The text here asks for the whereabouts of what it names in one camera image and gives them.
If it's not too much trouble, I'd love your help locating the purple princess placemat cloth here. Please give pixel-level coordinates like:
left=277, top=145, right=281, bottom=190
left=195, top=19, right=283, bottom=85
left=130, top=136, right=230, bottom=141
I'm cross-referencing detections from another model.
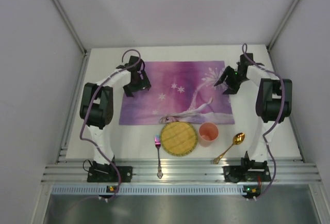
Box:
left=119, top=61, right=235, bottom=125

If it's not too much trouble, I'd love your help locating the gold spoon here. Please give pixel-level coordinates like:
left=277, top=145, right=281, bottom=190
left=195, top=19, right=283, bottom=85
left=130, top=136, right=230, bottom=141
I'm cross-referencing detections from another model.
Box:
left=212, top=133, right=245, bottom=164

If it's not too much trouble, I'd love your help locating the round woven bamboo plate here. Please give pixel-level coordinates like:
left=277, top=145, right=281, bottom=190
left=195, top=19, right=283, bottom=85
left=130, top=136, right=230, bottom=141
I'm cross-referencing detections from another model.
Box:
left=160, top=122, right=198, bottom=157

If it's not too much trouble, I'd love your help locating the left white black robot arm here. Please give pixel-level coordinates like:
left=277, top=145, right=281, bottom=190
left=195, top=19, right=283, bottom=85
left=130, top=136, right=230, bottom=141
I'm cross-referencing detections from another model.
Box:
left=79, top=55, right=151, bottom=165

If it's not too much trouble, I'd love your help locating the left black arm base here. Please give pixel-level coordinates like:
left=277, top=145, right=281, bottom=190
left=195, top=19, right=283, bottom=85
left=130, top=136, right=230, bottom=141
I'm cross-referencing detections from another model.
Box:
left=87, top=165, right=133, bottom=183

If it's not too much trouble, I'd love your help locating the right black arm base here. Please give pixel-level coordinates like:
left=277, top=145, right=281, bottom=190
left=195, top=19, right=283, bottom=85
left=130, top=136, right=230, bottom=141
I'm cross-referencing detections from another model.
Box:
left=223, top=166, right=271, bottom=183

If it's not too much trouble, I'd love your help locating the pink plastic cup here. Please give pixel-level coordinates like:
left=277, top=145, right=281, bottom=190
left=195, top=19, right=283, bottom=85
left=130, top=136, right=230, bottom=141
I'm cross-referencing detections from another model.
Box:
left=199, top=122, right=219, bottom=147

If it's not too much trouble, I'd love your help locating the perforated white cable duct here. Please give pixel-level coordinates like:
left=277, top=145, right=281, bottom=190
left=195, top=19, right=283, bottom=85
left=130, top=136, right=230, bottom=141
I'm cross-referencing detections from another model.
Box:
left=52, top=184, right=260, bottom=196

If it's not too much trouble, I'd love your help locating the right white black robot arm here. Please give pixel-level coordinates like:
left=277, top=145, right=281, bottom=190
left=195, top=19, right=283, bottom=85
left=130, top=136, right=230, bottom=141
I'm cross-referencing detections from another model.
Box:
left=214, top=52, right=292, bottom=162

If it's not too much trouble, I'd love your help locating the iridescent rainbow fork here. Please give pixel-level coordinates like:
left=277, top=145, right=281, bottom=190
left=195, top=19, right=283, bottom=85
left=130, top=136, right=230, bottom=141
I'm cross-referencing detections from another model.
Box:
left=155, top=135, right=163, bottom=179

